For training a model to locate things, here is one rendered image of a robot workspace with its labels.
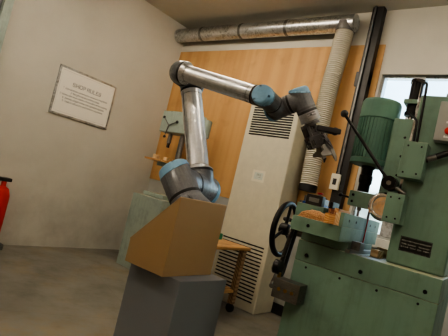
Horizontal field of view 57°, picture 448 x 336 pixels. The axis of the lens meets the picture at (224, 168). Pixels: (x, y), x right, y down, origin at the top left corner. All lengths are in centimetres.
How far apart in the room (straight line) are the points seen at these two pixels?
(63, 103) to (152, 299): 279
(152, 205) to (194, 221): 223
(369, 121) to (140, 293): 126
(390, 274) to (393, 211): 24
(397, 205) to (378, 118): 43
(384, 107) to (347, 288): 81
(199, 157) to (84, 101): 245
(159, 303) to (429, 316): 101
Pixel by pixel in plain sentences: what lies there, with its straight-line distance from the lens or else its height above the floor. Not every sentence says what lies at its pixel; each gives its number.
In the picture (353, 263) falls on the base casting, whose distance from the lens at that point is 181.
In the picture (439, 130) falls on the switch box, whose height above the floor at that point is 136.
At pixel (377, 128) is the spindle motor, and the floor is 136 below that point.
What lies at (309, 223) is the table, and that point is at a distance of 174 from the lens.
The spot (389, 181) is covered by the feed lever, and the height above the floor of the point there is 112.
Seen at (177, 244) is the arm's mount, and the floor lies 68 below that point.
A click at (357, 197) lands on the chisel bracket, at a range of 201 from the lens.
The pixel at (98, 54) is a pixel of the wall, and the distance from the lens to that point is 445.
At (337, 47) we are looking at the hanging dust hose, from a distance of 376.
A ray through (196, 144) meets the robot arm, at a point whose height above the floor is 112.
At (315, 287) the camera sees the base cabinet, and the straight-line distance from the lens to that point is 187.
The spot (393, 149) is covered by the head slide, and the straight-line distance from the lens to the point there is 197.
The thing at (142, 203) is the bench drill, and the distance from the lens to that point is 404.
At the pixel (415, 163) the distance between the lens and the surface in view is 182.
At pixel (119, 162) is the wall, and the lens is 465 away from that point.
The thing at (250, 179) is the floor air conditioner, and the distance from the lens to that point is 364.
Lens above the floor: 93
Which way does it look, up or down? 3 degrees up
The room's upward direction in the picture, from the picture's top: 14 degrees clockwise
